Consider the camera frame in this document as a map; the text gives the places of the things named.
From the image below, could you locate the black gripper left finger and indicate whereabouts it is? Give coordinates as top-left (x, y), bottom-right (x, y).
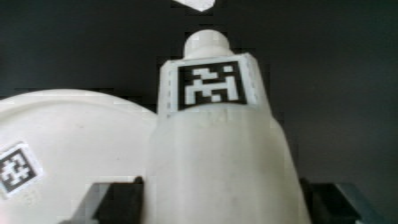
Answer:
top-left (59, 177), bottom-right (144, 224)

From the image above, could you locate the white cylindrical table leg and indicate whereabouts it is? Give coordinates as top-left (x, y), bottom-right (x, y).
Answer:
top-left (144, 29), bottom-right (311, 224)

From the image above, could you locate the white sheet with markers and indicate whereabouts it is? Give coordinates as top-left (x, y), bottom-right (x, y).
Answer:
top-left (174, 0), bottom-right (215, 12)

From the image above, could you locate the white round table top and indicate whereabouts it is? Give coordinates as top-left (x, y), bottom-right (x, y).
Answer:
top-left (0, 90), bottom-right (157, 224)

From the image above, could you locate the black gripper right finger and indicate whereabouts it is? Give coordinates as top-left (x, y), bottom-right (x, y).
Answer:
top-left (300, 178), bottom-right (389, 224)

